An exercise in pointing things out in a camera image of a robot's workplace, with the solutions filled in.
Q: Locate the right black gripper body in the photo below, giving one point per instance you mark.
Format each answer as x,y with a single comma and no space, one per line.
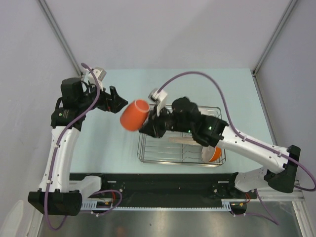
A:
172,123

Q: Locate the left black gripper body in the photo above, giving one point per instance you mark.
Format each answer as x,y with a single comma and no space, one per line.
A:
88,99

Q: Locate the orange ceramic mug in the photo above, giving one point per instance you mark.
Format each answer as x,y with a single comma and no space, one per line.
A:
135,115

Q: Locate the beige pink floral plate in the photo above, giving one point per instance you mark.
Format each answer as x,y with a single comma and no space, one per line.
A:
183,140

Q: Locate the orange and white bowl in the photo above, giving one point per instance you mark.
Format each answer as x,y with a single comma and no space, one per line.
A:
210,154

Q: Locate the white ceramic plate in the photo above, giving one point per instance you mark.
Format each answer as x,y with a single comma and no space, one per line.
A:
204,111

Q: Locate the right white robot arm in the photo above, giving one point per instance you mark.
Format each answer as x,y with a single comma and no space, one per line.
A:
279,164

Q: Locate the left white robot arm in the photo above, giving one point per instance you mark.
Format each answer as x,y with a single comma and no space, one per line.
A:
57,195

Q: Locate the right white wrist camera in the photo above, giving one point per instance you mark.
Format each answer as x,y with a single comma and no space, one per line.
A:
159,97

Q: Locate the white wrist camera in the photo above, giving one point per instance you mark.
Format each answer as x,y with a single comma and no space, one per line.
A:
98,72
159,97

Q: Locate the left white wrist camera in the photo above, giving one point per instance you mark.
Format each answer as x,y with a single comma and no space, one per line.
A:
98,72

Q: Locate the chrome wire dish rack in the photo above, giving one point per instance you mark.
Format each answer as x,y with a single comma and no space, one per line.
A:
161,151

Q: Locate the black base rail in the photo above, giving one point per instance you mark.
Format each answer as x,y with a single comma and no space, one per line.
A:
171,190

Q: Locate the white slotted cable duct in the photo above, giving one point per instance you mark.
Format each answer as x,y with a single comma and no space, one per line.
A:
90,206

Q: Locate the aluminium frame profile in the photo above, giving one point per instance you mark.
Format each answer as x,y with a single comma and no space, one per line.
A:
269,194

